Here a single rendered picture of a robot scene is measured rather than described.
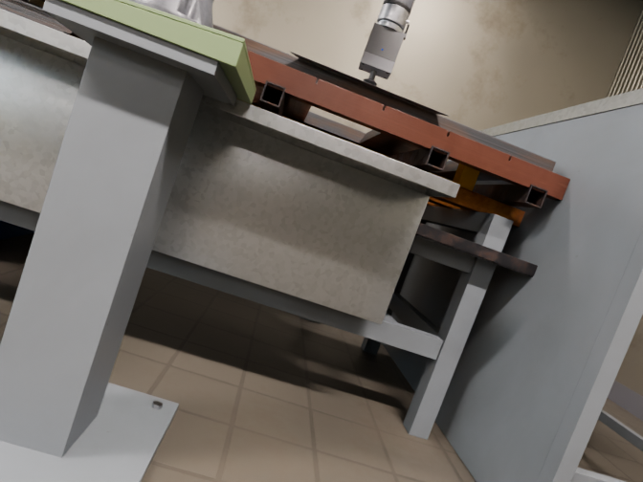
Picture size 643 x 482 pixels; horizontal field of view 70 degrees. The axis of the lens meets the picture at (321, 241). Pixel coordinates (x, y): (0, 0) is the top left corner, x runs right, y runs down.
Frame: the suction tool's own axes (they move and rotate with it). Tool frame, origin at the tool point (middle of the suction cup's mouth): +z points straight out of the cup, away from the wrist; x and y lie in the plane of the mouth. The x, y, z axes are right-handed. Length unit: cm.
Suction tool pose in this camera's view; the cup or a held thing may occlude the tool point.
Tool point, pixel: (367, 88)
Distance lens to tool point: 126.5
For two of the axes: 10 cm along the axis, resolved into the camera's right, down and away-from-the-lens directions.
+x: 0.1, 0.9, -10.0
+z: -3.4, 9.4, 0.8
